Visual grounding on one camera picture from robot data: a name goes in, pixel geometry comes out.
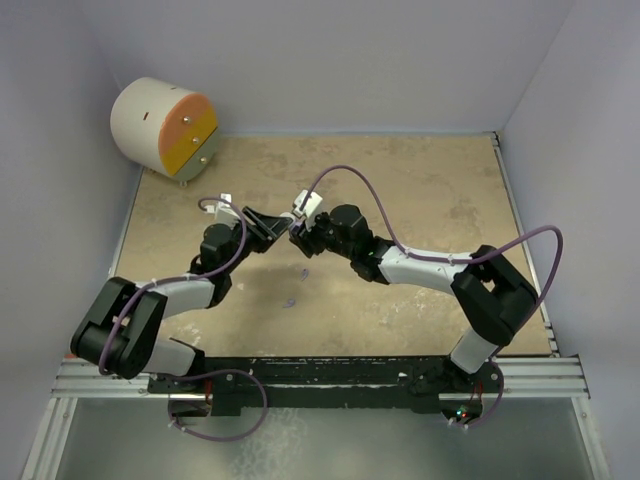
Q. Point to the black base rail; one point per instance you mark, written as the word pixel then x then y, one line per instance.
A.
pixel 421 384

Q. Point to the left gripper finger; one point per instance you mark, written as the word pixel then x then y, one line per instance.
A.
pixel 270 227
pixel 255 234

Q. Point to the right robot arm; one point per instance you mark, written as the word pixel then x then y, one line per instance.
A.
pixel 493 295

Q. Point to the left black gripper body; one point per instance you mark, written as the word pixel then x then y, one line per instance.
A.
pixel 253 241

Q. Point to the round drawer cabinet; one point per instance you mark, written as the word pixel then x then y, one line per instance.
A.
pixel 165 128

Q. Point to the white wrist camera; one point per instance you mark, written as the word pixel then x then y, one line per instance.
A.
pixel 223 212
pixel 306 207

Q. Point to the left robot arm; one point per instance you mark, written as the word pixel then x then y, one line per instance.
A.
pixel 120 331

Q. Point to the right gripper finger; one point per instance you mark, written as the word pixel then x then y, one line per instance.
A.
pixel 303 242
pixel 303 217

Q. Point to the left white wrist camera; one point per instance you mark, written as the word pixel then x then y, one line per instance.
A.
pixel 223 212

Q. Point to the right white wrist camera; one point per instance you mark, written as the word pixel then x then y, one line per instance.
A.
pixel 306 207

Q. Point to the aluminium frame rail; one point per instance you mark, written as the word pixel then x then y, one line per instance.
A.
pixel 535 378

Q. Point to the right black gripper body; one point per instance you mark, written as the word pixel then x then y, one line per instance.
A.
pixel 321 234

